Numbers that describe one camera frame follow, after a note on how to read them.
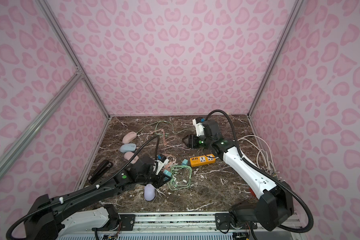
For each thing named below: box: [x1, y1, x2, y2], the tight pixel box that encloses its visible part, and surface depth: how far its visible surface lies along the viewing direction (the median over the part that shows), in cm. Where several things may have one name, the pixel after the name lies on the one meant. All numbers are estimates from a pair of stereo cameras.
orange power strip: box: [189, 154, 216, 167], surface depth 94 cm
